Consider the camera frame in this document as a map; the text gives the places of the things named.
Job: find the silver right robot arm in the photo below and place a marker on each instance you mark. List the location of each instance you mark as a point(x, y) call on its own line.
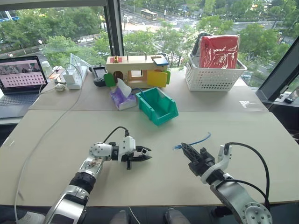
point(236, 196)

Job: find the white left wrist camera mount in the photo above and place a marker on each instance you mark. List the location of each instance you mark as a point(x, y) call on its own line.
point(128, 145)

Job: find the white power strip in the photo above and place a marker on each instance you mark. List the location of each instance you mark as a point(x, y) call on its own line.
point(78, 70)

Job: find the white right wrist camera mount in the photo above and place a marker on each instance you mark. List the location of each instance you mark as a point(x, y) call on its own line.
point(223, 161)

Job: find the white earbuds case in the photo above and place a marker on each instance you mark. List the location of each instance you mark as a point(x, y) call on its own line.
point(60, 87)

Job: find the open laptop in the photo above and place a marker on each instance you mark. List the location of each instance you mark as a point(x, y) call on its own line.
point(19, 93)

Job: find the white paper sheet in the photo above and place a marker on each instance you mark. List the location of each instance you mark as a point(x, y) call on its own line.
point(31, 218)

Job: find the black flat item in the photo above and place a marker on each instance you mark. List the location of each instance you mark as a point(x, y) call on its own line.
point(195, 46)

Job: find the red package in plastic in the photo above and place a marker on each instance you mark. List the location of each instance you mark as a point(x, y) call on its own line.
point(219, 52)

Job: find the wooden lock toy box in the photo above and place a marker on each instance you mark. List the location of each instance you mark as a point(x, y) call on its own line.
point(135, 66)

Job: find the white coupler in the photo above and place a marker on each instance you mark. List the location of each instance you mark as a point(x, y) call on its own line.
point(144, 151)

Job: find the dark window pillar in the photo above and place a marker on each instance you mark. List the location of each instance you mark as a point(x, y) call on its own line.
point(114, 25)

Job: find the small black device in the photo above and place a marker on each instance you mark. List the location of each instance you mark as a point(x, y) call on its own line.
point(290, 98)

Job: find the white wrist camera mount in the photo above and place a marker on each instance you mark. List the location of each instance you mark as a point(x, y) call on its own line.
point(128, 145)
point(223, 161)

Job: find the orange and white small box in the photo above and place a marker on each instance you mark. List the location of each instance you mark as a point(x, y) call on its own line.
point(56, 74)

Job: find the dark slanted window frame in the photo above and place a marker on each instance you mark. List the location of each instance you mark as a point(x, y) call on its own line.
point(278, 77)

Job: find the white perforated plastic basket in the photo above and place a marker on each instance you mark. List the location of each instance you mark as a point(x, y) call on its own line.
point(210, 78)

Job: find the translucent plastic cup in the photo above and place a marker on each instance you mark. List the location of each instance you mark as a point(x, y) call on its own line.
point(47, 68)

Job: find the black handheld controller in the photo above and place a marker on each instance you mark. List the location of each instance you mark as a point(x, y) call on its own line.
point(99, 74)

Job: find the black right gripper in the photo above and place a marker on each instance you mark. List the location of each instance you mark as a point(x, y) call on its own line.
point(202, 165)

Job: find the green plastic bin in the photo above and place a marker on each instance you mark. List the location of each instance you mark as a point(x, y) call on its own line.
point(161, 109)

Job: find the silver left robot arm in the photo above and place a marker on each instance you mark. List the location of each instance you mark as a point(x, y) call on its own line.
point(77, 189)

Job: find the white charger plug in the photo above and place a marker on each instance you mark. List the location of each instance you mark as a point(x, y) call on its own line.
point(68, 79)

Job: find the purple tissue pack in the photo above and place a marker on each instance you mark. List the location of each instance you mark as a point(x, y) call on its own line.
point(122, 99)

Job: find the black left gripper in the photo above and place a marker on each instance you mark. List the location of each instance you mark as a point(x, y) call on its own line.
point(128, 164)

